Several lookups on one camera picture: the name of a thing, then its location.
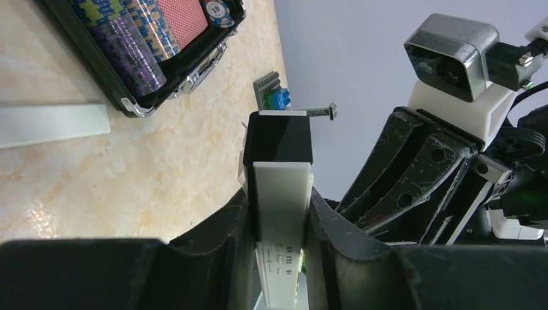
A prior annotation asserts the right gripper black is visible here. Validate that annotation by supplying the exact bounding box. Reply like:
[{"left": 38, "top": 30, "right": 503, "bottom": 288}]
[{"left": 335, "top": 107, "right": 487, "bottom": 245}]

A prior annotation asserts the pink card deck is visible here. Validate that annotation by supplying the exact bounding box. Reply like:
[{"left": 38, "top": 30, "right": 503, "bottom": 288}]
[{"left": 159, "top": 0, "right": 209, "bottom": 50}]

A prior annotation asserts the grey lego baseplate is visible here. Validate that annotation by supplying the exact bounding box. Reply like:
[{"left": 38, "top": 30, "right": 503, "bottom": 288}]
[{"left": 253, "top": 71, "right": 283, "bottom": 110}]

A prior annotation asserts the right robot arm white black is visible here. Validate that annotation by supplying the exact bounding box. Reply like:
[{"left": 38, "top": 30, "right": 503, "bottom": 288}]
[{"left": 335, "top": 82, "right": 547, "bottom": 245}]

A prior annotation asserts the white battery cover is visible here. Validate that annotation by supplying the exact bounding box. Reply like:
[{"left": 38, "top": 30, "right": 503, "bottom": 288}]
[{"left": 1, "top": 103, "right": 111, "bottom": 149}]

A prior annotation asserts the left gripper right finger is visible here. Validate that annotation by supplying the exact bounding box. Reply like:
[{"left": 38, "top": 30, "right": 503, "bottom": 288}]
[{"left": 304, "top": 191, "right": 547, "bottom": 309}]

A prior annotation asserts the blue lego brick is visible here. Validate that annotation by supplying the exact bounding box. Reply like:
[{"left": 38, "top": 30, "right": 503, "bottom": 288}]
[{"left": 268, "top": 88, "right": 291, "bottom": 110}]

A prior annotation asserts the black poker chip case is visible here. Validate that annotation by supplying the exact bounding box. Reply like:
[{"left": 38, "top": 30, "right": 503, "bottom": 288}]
[{"left": 43, "top": 1, "right": 246, "bottom": 118}]

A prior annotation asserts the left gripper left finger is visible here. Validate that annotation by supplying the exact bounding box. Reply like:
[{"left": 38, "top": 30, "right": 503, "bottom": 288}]
[{"left": 1, "top": 191, "right": 254, "bottom": 309}]

